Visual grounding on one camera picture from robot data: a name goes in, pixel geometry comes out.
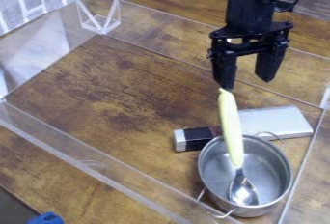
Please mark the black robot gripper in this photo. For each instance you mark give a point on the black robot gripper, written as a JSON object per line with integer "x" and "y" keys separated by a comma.
{"x": 249, "y": 33}

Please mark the small silver pot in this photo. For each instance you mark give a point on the small silver pot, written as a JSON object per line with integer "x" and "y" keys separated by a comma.
{"x": 266, "y": 167}

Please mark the yellow handled metal spoon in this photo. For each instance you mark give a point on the yellow handled metal spoon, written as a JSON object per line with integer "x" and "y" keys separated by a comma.
{"x": 242, "y": 192}

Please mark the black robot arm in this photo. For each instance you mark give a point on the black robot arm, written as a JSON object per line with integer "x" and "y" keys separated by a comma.
{"x": 250, "y": 33}

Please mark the grey flat metal box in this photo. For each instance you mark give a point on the grey flat metal box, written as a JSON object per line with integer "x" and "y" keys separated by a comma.
{"x": 282, "y": 121}

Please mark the black and silver block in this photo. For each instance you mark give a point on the black and silver block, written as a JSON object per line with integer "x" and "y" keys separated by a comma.
{"x": 191, "y": 139}

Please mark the clear acrylic barrier panel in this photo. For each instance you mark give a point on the clear acrylic barrier panel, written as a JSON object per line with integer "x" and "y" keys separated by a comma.
{"x": 86, "y": 127}

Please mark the blue object at corner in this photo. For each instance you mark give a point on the blue object at corner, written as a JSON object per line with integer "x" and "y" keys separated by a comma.
{"x": 46, "y": 218}

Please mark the clear acrylic corner bracket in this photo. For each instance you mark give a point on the clear acrylic corner bracket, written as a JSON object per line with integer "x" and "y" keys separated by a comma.
{"x": 97, "y": 22}

